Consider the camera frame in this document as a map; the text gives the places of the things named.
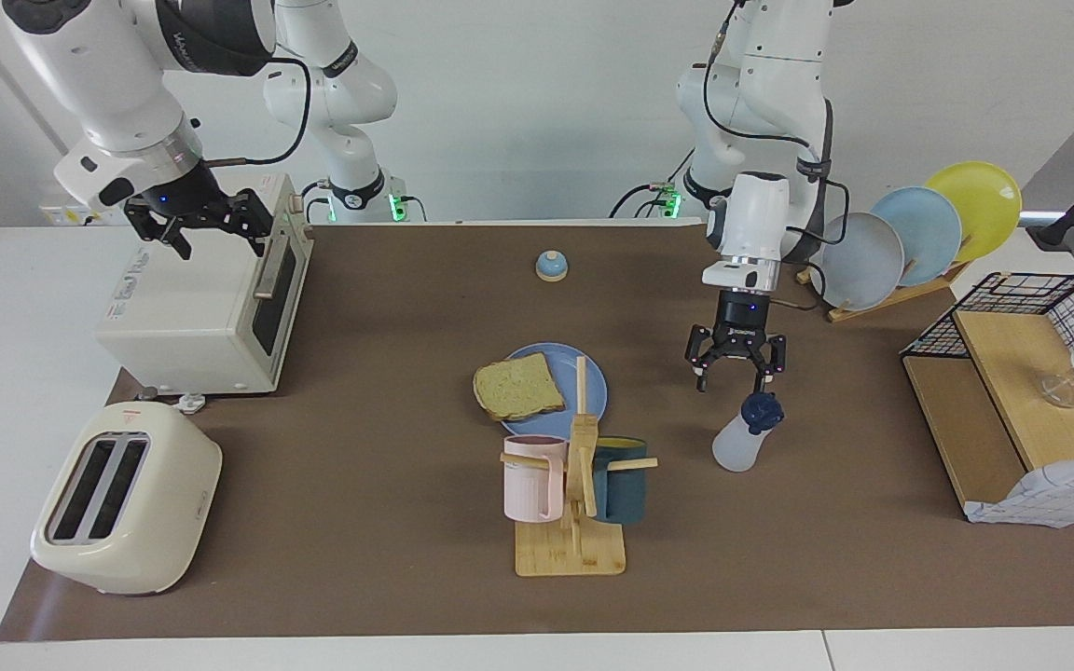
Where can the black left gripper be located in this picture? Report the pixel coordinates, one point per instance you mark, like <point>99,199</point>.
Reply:
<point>742,321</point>

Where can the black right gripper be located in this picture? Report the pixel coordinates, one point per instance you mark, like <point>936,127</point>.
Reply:
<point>183,200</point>

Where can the translucent bottle with blue cap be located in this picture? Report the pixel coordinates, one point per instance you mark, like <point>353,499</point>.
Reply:
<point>737,447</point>

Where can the brown bread slice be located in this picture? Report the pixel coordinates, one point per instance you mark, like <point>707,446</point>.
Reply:
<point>518,387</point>

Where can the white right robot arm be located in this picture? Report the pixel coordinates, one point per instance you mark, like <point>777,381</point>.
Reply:
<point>99,75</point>

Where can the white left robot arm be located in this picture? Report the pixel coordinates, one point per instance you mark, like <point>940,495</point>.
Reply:
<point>779,84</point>

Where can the blue round plate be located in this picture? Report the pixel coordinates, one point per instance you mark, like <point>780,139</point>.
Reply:
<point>588,373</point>

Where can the pale grey plate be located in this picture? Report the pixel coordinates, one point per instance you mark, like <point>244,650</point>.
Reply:
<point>863,266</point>

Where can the wooden plate rack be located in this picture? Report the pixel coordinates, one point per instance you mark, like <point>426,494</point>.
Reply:
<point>891,300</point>

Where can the light blue plate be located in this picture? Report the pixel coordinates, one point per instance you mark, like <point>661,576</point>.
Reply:
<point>929,233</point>

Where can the yellow plate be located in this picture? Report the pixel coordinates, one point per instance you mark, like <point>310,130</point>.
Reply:
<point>984,200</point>

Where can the white toaster oven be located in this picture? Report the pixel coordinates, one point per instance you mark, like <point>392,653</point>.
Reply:
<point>192,298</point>

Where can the white power strip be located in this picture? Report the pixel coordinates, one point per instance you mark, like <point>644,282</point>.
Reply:
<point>52,216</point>

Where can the teal mug yellow inside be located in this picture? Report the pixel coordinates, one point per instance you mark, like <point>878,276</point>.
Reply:
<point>621,489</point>

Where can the small blue bell wooden knob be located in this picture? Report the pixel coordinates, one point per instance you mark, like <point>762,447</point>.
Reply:
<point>552,268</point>

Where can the brown table mat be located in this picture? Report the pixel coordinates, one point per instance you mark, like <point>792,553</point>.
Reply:
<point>388,326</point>

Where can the pink ribbed mug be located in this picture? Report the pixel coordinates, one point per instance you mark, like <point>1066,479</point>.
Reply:
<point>530,485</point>

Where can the wooden mug tree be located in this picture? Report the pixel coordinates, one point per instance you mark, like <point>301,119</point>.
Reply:
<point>579,550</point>

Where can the wooden two-level shelf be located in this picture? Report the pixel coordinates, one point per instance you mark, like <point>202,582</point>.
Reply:
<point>1012,373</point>

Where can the cream two-slot toaster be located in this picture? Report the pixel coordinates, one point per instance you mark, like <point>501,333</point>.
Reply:
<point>173,503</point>

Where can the clear glass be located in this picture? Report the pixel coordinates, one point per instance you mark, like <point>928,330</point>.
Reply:
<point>1057,391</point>

